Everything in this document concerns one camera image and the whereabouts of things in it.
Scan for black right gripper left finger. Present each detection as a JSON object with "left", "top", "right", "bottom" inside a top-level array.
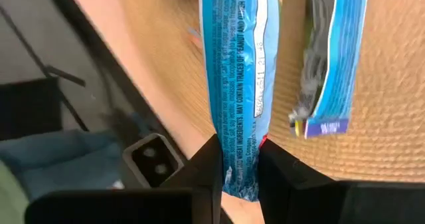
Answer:
[{"left": 25, "top": 134, "right": 233, "bottom": 224}]

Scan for black aluminium table frame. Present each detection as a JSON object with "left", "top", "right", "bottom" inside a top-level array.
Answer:
[{"left": 42, "top": 0, "right": 187, "bottom": 190}]

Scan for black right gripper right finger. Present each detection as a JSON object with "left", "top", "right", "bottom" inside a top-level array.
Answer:
[{"left": 258, "top": 138, "right": 425, "bottom": 224}]

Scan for dark blue granola bar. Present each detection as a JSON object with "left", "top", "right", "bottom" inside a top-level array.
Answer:
[{"left": 288, "top": 0, "right": 370, "bottom": 139}]

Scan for round woven straw placemat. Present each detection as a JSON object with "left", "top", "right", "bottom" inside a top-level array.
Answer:
[{"left": 112, "top": 0, "right": 425, "bottom": 184}]

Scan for black stand legs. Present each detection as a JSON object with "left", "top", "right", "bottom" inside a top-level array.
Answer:
[{"left": 0, "top": 4, "right": 89, "bottom": 132}]

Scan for light blue granola bar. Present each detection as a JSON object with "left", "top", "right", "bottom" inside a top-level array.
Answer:
[{"left": 199, "top": 0, "right": 280, "bottom": 202}]

